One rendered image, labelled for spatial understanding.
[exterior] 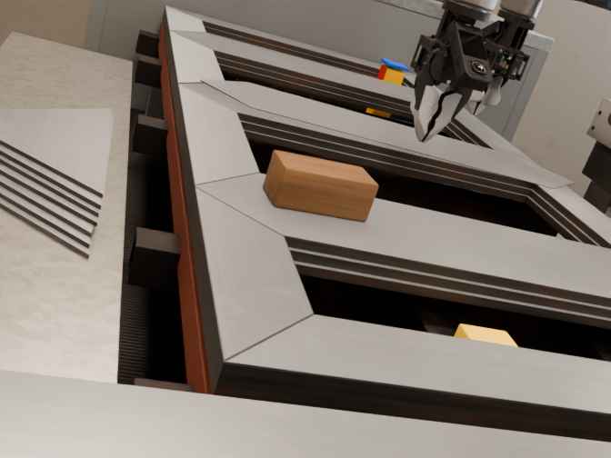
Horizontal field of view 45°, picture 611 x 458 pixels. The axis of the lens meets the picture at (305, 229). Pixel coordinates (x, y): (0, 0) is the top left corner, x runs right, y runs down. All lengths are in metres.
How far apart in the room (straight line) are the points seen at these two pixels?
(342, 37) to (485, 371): 1.57
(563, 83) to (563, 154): 0.44
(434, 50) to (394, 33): 1.04
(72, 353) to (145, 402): 0.22
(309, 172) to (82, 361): 0.33
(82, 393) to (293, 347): 0.18
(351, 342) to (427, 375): 0.07
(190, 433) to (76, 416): 0.07
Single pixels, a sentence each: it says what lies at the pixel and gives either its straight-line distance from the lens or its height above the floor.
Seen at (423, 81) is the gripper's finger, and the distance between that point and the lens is 1.14.
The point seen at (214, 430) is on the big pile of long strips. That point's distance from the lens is 0.49.
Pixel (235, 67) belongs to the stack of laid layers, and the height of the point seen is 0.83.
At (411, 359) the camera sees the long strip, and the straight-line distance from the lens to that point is 0.64.
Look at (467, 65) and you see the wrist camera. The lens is 1.08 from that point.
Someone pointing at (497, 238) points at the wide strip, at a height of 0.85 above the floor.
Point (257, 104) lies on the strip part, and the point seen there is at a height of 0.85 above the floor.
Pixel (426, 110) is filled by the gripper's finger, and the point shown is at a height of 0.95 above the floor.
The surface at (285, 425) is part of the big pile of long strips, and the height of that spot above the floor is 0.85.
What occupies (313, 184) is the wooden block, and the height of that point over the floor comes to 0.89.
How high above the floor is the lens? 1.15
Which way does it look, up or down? 22 degrees down
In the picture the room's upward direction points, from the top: 18 degrees clockwise
